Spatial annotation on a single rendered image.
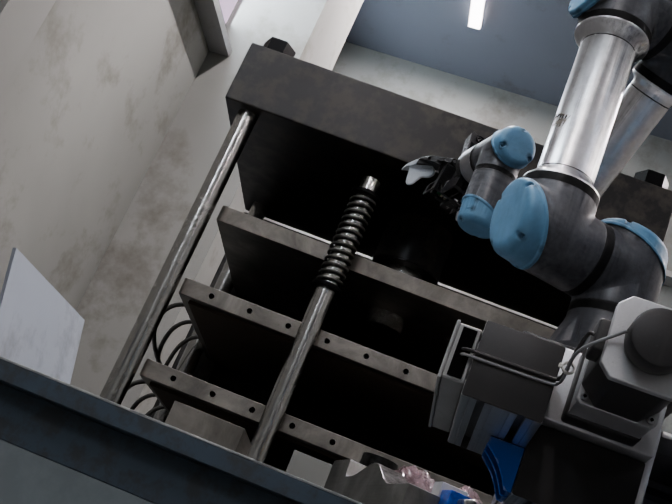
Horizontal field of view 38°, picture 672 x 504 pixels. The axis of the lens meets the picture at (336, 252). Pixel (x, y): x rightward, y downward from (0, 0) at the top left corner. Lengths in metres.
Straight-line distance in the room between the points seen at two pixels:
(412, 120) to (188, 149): 4.48
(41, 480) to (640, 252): 1.07
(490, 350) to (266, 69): 1.92
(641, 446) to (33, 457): 1.08
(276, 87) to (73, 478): 1.44
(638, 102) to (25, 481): 1.22
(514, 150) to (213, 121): 5.66
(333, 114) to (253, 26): 4.87
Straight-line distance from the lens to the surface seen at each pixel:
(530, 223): 1.34
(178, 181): 7.05
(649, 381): 0.95
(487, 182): 1.67
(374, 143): 2.76
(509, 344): 1.06
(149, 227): 6.94
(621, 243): 1.42
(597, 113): 1.47
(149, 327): 2.63
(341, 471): 2.05
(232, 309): 2.68
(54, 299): 5.71
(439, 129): 2.79
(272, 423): 2.55
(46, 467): 1.81
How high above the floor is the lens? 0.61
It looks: 19 degrees up
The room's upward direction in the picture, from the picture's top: 23 degrees clockwise
